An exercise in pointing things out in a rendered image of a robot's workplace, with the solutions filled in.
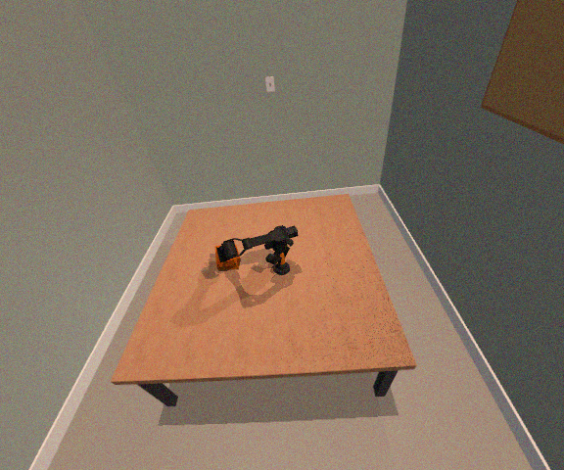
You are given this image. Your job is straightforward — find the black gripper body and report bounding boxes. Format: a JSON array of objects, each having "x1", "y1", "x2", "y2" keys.
[{"x1": 265, "y1": 239, "x2": 294, "y2": 264}]

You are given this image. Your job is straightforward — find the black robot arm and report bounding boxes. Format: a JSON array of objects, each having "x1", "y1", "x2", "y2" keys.
[{"x1": 216, "y1": 225, "x2": 298, "y2": 262}]

